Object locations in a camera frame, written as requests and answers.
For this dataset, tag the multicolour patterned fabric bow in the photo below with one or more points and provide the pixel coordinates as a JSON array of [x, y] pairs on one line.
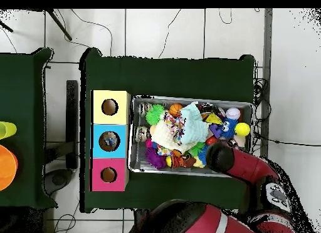
[[174, 127]]

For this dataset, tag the mint waffle cloth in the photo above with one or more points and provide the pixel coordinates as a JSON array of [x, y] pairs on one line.
[[195, 130]]

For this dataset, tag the crushed clear bottle blue label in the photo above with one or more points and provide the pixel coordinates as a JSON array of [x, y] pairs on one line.
[[114, 137]]

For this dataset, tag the yellow plastic ball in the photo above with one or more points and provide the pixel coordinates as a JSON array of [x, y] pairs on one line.
[[242, 129]]

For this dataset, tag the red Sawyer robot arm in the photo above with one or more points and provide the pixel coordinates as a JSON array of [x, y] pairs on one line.
[[245, 165]]

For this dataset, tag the shallow mesh bin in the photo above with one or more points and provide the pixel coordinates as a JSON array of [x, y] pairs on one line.
[[140, 165]]

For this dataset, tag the wooden box with three holes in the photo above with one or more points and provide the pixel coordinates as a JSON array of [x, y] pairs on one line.
[[123, 152]]

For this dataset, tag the cream waffle cloth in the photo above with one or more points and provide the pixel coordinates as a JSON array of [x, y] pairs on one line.
[[160, 136]]

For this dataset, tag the green spiky ball toy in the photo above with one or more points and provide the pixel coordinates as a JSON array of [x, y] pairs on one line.
[[154, 114]]

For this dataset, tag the orange toy basketball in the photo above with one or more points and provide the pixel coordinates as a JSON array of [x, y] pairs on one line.
[[175, 110]]

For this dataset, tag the purple spiky ball toy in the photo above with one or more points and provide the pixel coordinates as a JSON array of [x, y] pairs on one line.
[[155, 159]]

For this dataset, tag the dark green tablecloth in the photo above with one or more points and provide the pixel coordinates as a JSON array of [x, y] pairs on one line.
[[163, 77], [22, 92]]

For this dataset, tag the small orange-red ball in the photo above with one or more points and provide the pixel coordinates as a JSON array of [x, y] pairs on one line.
[[211, 140]]

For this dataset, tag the yellow cheese wedge toy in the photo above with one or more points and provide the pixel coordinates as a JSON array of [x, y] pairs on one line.
[[213, 119]]

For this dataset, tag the blue spiky ball with eyes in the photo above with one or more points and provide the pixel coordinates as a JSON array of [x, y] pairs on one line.
[[227, 127]]

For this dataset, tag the white toy baseball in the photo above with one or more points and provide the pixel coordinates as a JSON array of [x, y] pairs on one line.
[[233, 113]]

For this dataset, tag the black upright panel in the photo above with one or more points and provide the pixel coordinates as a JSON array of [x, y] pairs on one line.
[[72, 112]]

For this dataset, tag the grey rounded base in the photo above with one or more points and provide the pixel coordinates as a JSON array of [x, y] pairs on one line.
[[59, 180]]

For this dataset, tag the long black tripod leg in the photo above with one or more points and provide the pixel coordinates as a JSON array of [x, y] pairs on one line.
[[60, 26]]

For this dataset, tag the yellow-green plastic cup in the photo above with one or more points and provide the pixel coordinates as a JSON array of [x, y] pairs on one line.
[[7, 129]]

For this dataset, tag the orange plastic bowl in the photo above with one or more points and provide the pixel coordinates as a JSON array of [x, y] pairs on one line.
[[6, 167]]

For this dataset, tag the short black tripod leg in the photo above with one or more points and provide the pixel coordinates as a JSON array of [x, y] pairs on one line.
[[6, 26]]

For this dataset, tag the grey floor rail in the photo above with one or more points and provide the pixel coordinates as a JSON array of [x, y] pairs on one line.
[[267, 42]]

